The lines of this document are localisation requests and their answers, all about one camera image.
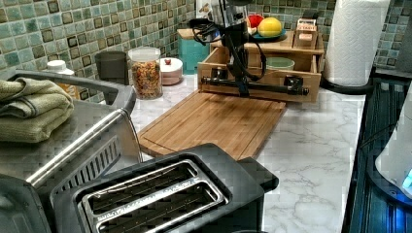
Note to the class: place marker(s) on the dark grey cup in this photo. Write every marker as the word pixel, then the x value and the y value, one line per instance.
pixel 112 67

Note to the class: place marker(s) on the folded beige towel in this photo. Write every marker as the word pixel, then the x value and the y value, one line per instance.
pixel 31 110

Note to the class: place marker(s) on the white lidded sugar bowl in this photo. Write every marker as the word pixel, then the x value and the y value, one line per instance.
pixel 171 70

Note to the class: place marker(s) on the wooden drawer cabinet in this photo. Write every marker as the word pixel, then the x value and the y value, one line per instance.
pixel 307 60

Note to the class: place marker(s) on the bamboo cutting board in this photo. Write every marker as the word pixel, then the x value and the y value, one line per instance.
pixel 239 126

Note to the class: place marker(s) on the black two-slot toaster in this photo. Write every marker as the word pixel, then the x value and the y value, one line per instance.
pixel 198 190

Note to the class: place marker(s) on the paper towel roll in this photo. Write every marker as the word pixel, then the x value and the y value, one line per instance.
pixel 352 45

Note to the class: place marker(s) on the glass jar of cereal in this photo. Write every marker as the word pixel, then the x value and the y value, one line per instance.
pixel 145 72

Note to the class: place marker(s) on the green ceramic bowl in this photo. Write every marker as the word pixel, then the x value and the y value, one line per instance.
pixel 279 63

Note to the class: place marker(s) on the yellow lemon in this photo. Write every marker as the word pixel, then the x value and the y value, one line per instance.
pixel 270 27

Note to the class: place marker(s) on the white capped bottle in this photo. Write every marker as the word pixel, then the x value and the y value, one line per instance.
pixel 59 67

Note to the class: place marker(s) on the tea bag box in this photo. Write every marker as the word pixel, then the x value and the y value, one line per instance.
pixel 305 34

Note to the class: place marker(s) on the teal canister with wooden lid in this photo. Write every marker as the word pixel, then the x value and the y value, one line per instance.
pixel 190 51

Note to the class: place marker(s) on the watermelon slice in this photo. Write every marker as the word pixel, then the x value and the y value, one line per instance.
pixel 255 20

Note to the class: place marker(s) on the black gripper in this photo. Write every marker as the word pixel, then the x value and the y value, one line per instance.
pixel 235 36

